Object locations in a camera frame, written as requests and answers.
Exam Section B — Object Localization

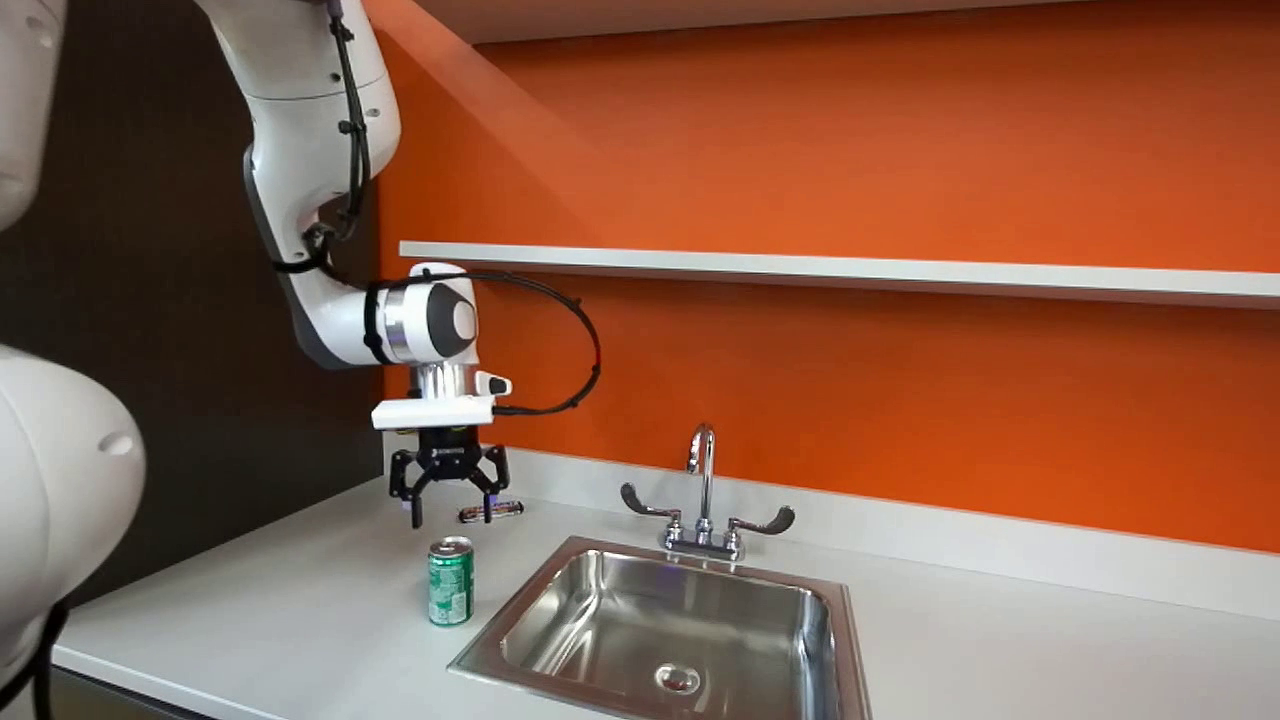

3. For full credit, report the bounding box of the stainless steel sink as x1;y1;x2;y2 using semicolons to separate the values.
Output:
450;533;878;720

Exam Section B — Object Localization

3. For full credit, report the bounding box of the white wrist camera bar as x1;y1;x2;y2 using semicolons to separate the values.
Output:
368;393;501;436

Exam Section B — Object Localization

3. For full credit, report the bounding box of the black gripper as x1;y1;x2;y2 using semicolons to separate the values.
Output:
385;423;515;533

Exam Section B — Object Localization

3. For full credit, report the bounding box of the white wall shelf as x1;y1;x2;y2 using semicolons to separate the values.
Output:
397;238;1280;313

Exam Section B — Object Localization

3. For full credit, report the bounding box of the chrome faucet with handles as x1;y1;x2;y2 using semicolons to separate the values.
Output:
618;420;800;579

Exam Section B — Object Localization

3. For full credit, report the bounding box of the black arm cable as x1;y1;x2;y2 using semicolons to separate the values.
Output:
268;0;610;420

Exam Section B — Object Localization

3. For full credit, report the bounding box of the green soda can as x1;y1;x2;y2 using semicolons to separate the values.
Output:
423;533;481;632

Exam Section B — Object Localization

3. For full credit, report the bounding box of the black base cable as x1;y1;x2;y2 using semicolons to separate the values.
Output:
0;595;73;720

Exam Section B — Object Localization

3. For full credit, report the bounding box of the round metal sink drain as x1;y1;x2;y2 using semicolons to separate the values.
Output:
647;662;707;700

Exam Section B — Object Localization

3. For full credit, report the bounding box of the dark marker pen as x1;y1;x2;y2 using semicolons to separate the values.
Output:
457;495;528;525

